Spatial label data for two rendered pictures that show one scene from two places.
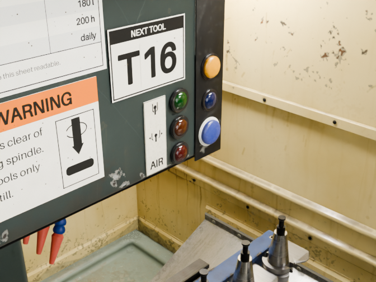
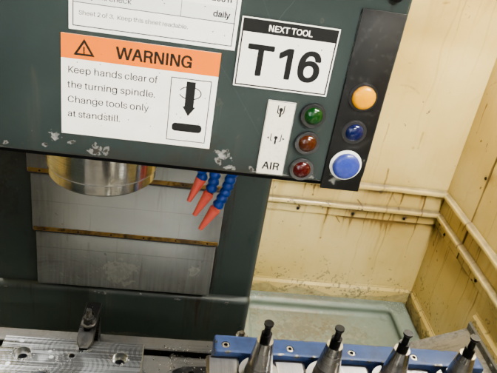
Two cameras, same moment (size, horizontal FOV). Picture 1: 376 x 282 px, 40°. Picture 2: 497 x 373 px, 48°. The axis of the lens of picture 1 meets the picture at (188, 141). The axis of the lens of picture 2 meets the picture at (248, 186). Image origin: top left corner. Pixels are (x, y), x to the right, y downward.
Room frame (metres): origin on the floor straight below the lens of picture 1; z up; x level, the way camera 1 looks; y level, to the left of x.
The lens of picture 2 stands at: (0.04, -0.28, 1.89)
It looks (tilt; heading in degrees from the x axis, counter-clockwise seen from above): 28 degrees down; 37
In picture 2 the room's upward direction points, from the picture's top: 10 degrees clockwise
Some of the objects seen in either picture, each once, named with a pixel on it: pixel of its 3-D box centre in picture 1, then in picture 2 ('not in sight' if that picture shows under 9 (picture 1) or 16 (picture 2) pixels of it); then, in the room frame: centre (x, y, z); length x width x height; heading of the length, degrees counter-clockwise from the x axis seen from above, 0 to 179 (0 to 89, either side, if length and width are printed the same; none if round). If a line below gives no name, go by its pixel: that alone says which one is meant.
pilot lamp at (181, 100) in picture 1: (180, 100); (313, 115); (0.52, 0.01, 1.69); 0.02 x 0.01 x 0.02; 135
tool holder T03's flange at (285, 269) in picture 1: (277, 264); not in sight; (0.83, -0.18, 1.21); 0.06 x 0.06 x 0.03
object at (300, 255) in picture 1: (292, 252); not in sight; (0.87, -0.22, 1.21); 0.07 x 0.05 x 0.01; 45
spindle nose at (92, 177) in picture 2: not in sight; (103, 135); (0.49, 0.33, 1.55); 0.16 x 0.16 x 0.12
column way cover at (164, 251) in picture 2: not in sight; (129, 205); (0.80, 0.65, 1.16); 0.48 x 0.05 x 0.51; 135
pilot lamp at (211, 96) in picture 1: (210, 99); (354, 132); (0.55, -0.03, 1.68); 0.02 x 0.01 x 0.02; 135
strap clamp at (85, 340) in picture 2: not in sight; (89, 333); (0.59, 0.50, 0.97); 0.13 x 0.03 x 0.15; 45
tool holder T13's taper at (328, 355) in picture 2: not in sight; (330, 360); (0.67, -0.03, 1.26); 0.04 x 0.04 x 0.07
